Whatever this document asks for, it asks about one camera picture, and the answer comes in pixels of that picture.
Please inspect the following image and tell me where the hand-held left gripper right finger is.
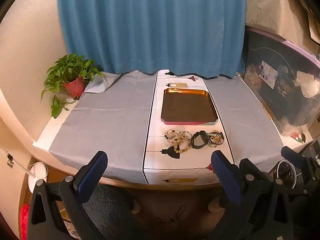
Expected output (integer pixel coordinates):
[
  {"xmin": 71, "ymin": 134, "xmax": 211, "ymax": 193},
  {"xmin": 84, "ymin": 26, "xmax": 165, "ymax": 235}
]
[{"xmin": 211, "ymin": 150, "xmax": 294, "ymax": 240}]

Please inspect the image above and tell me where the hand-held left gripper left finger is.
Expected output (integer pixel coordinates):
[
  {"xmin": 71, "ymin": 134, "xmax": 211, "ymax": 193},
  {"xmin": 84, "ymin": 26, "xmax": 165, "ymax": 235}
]
[{"xmin": 27, "ymin": 151, "xmax": 108, "ymax": 240}]

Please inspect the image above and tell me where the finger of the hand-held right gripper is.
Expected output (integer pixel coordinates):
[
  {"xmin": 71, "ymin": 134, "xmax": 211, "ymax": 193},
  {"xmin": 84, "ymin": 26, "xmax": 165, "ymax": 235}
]
[{"xmin": 281, "ymin": 146, "xmax": 304, "ymax": 166}]

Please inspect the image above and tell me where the yellow bead bracelet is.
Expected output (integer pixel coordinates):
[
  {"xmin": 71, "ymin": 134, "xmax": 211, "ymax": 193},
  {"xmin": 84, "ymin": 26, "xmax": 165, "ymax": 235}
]
[{"xmin": 172, "ymin": 142, "xmax": 192, "ymax": 155}]

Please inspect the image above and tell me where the black green wristwatch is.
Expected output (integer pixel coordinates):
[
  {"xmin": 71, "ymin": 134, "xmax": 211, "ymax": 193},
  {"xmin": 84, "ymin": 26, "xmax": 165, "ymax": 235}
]
[{"xmin": 190, "ymin": 130, "xmax": 210, "ymax": 149}]

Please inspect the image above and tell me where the clear bead bracelet pink charm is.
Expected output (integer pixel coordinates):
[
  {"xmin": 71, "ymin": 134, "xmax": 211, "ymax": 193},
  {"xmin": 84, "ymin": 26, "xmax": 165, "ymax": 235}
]
[{"xmin": 179, "ymin": 131, "xmax": 193, "ymax": 142}]

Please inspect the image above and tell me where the gold tray with pink rim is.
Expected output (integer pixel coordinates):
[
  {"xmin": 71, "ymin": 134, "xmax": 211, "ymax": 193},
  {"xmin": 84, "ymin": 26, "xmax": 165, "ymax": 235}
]
[{"xmin": 160, "ymin": 88, "xmax": 218, "ymax": 125}]

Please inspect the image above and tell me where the dark grey seat cushion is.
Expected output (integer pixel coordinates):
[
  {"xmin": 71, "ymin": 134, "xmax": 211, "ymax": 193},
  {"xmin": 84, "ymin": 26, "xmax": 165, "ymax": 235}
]
[{"xmin": 82, "ymin": 184, "xmax": 142, "ymax": 240}]

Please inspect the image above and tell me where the white round lamp base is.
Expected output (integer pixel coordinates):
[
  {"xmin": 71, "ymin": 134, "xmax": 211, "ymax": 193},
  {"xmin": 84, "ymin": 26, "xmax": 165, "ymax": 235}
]
[{"xmin": 27, "ymin": 162, "xmax": 48, "ymax": 193}]

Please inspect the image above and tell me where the clear storage box purple lid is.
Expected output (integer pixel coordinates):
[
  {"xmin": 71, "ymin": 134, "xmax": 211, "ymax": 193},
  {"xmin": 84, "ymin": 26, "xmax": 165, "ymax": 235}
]
[{"xmin": 244, "ymin": 25, "xmax": 320, "ymax": 137}]

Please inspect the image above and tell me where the grey table cloth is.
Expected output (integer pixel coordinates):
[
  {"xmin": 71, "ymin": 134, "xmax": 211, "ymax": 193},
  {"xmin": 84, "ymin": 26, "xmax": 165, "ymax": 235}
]
[{"xmin": 49, "ymin": 71, "xmax": 288, "ymax": 180}]

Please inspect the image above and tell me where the white table runner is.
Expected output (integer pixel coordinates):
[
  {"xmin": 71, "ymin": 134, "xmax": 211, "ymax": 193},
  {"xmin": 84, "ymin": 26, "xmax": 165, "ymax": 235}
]
[{"xmin": 142, "ymin": 70, "xmax": 235, "ymax": 184}]

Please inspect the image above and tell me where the red fuzzy cloth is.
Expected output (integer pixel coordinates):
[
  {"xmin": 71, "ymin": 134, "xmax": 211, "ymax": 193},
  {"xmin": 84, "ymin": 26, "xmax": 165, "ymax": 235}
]
[{"xmin": 19, "ymin": 203, "xmax": 33, "ymax": 240}]

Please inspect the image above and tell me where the potted green plant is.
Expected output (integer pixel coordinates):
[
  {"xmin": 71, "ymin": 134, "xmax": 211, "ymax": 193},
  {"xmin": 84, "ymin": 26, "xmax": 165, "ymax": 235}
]
[{"xmin": 41, "ymin": 52, "xmax": 108, "ymax": 119}]

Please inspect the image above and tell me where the beige fabric storage box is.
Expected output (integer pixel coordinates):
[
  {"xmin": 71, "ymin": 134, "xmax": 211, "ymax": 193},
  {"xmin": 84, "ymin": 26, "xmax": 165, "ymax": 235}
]
[{"xmin": 245, "ymin": 0, "xmax": 320, "ymax": 55}]

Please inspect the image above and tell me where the blue curtain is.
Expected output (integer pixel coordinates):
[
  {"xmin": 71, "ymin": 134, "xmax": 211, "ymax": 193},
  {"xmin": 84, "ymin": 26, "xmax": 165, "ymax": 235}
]
[{"xmin": 57, "ymin": 0, "xmax": 248, "ymax": 78}]

